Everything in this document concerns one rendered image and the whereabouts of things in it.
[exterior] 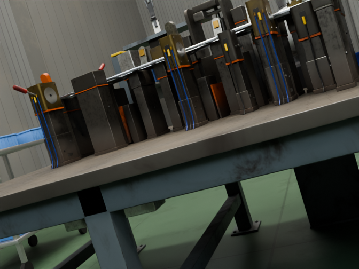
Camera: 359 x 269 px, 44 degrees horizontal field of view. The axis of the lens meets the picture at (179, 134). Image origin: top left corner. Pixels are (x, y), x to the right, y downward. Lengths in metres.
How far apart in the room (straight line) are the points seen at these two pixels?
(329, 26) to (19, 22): 4.62
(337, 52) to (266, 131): 0.39
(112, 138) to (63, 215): 0.64
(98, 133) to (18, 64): 3.71
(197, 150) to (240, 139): 0.10
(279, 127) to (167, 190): 0.32
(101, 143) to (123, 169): 0.78
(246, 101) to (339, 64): 0.40
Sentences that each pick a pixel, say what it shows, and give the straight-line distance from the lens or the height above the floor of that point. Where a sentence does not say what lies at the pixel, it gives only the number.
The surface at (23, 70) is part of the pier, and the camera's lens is 5.45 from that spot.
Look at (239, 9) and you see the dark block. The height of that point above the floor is 1.11.
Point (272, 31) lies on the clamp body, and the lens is 1.46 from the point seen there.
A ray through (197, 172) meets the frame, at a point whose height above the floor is 0.62.
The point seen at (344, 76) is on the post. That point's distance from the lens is 1.27.
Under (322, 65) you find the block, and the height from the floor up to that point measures 0.78.
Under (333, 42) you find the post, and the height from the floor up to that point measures 0.83.
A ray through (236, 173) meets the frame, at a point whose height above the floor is 0.60.
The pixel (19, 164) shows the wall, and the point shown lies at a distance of 5.18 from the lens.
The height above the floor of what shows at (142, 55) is 1.07.
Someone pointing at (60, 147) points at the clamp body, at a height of 0.78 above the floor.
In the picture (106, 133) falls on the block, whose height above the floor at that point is 0.78.
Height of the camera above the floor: 0.78
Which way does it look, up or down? 3 degrees down
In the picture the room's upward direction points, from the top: 17 degrees counter-clockwise
